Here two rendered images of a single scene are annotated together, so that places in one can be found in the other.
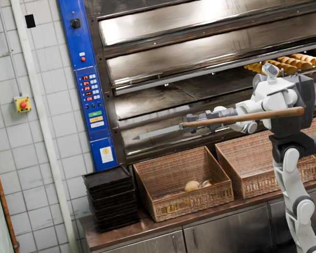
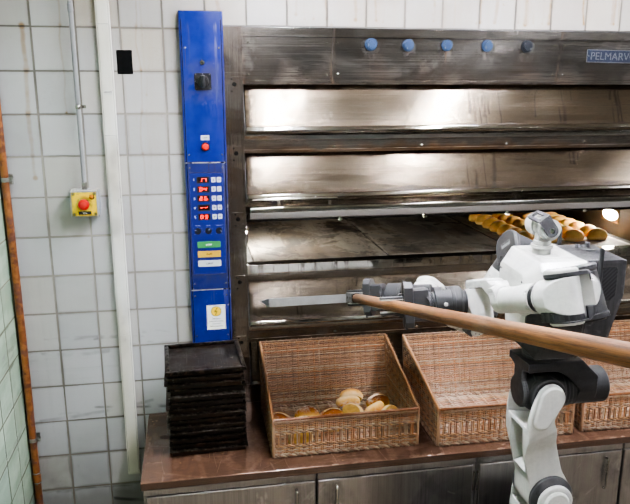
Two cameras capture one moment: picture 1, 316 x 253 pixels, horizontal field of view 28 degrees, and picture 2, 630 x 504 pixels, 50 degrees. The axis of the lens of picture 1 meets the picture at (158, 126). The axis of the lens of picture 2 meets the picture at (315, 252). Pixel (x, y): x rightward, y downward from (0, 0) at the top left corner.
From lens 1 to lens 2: 162 cm
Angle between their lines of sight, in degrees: 3
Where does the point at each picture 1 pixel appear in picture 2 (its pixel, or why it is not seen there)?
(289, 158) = (545, 404)
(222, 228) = (388, 491)
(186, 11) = (399, 102)
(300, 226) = not seen: outside the picture
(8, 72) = (70, 142)
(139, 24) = (313, 108)
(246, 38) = (489, 169)
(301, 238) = not seen: outside the picture
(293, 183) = (540, 451)
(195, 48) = (401, 169)
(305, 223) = not seen: outside the picture
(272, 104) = (554, 299)
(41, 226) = (84, 414)
